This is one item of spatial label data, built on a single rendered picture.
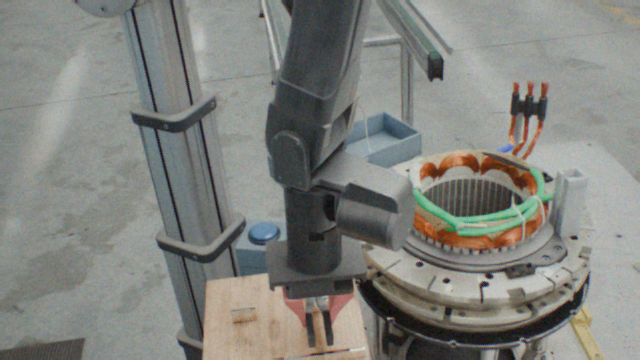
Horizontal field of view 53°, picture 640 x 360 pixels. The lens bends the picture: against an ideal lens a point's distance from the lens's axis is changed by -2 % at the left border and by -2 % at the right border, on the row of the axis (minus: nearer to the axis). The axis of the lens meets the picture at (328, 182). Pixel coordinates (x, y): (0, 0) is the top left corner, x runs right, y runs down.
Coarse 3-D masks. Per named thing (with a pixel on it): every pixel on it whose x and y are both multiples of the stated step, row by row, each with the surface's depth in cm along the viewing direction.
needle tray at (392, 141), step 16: (384, 112) 119; (352, 128) 117; (368, 128) 119; (384, 128) 121; (400, 128) 117; (352, 144) 118; (384, 144) 117; (400, 144) 110; (416, 144) 113; (368, 160) 108; (384, 160) 110; (400, 160) 112; (272, 176) 111
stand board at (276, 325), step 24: (216, 288) 83; (240, 288) 83; (264, 288) 82; (216, 312) 79; (264, 312) 79; (288, 312) 79; (360, 312) 78; (216, 336) 76; (240, 336) 76; (264, 336) 76; (288, 336) 75; (336, 336) 75; (360, 336) 75
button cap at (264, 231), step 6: (264, 222) 97; (270, 222) 97; (252, 228) 96; (258, 228) 96; (264, 228) 96; (270, 228) 96; (276, 228) 96; (252, 234) 95; (258, 234) 95; (264, 234) 95; (270, 234) 95; (276, 234) 96; (258, 240) 95; (264, 240) 95
